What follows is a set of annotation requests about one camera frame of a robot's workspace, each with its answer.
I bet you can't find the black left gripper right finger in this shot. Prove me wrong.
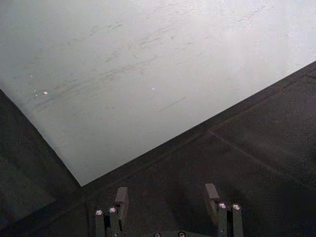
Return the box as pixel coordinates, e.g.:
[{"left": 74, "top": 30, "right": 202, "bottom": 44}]
[{"left": 204, "top": 183, "right": 244, "bottom": 237}]

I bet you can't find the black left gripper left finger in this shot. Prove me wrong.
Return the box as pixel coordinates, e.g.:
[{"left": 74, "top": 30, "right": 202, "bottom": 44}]
[{"left": 95, "top": 186, "right": 129, "bottom": 237}]

